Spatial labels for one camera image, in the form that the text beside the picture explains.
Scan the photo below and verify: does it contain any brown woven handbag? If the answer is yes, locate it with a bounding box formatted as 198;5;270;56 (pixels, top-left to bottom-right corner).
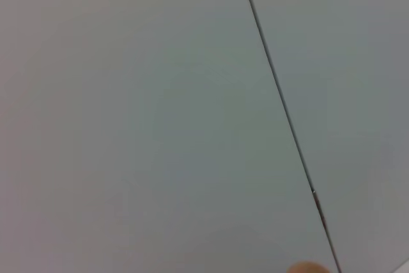
286;261;328;273

